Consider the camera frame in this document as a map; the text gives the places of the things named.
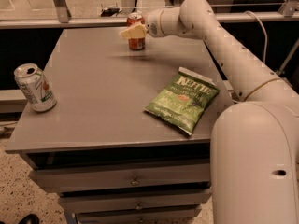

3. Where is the grey drawer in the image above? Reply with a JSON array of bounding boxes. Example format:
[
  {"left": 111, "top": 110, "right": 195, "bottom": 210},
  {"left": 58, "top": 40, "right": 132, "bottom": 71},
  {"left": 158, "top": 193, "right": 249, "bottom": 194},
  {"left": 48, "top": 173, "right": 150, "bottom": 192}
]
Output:
[
  {"left": 29, "top": 160, "right": 210, "bottom": 193},
  {"left": 59, "top": 188, "right": 211, "bottom": 214},
  {"left": 77, "top": 205, "right": 201, "bottom": 224}
]

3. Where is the black shoe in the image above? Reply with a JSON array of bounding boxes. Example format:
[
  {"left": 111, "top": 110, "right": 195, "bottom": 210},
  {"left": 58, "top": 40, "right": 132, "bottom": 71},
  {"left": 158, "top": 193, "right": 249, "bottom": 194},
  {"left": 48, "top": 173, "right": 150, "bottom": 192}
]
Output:
[{"left": 18, "top": 214, "right": 39, "bottom": 224}]

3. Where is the middle grey drawer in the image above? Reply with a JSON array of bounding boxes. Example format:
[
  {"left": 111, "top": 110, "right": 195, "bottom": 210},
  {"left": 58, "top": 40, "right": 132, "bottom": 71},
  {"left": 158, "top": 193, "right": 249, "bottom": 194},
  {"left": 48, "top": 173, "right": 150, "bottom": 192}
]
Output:
[{"left": 59, "top": 188, "right": 211, "bottom": 214}]

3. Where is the grey metal railing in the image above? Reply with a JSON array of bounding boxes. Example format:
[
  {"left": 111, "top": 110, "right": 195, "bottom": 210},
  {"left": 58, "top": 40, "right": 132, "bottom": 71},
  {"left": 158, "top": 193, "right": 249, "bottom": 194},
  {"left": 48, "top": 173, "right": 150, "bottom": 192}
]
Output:
[{"left": 0, "top": 0, "right": 299, "bottom": 29}]

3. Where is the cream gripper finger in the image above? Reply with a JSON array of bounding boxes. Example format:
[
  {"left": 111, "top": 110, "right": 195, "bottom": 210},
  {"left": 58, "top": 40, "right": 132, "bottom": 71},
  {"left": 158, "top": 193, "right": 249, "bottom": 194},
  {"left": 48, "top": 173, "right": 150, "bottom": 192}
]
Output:
[{"left": 121, "top": 22, "right": 148, "bottom": 39}]

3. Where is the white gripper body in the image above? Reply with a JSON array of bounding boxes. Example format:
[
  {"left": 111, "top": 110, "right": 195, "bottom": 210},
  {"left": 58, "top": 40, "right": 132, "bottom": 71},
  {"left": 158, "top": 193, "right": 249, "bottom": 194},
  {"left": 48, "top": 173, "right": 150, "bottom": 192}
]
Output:
[{"left": 145, "top": 10, "right": 163, "bottom": 37}]

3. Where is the green kettle chips bag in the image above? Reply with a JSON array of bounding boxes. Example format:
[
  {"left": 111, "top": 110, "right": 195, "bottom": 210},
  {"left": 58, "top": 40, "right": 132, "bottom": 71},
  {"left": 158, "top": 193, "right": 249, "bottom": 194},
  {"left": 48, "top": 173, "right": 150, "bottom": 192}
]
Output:
[{"left": 144, "top": 67, "right": 220, "bottom": 135}]

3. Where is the white green 7up can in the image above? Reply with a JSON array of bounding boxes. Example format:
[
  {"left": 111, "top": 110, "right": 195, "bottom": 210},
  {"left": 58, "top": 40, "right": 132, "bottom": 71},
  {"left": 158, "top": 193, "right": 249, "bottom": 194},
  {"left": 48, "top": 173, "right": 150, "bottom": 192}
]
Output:
[{"left": 14, "top": 63, "right": 56, "bottom": 112}]

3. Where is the small black floor device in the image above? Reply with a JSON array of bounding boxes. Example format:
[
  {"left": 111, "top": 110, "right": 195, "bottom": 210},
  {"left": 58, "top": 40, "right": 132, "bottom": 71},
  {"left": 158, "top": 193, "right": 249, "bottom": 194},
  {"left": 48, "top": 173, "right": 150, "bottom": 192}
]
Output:
[{"left": 100, "top": 5, "right": 122, "bottom": 17}]

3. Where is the bottom grey drawer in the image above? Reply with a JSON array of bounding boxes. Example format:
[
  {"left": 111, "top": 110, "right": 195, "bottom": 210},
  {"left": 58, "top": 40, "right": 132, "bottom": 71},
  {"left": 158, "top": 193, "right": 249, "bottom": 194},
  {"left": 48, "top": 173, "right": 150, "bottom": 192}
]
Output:
[{"left": 77, "top": 205, "right": 201, "bottom": 224}]

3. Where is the white cable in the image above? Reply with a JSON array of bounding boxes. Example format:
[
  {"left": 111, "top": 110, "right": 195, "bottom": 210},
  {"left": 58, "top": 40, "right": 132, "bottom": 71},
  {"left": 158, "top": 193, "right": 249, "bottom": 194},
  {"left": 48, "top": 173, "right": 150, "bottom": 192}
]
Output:
[{"left": 232, "top": 10, "right": 269, "bottom": 105}]

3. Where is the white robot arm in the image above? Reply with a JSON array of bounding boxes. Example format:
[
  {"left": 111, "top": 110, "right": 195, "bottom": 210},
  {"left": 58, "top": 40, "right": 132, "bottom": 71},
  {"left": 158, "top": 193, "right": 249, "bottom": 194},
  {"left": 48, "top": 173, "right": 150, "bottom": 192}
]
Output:
[{"left": 121, "top": 0, "right": 299, "bottom": 224}]

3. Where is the top grey drawer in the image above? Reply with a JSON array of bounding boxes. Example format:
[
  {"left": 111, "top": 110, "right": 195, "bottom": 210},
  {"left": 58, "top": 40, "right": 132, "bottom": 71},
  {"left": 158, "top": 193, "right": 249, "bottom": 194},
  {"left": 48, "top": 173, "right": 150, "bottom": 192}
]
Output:
[{"left": 29, "top": 160, "right": 210, "bottom": 193}]

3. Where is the red coke can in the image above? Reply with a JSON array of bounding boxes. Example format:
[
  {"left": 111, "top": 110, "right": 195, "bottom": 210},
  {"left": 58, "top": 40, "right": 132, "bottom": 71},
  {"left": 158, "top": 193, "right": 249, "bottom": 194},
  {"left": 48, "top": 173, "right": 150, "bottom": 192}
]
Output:
[{"left": 126, "top": 12, "right": 145, "bottom": 50}]

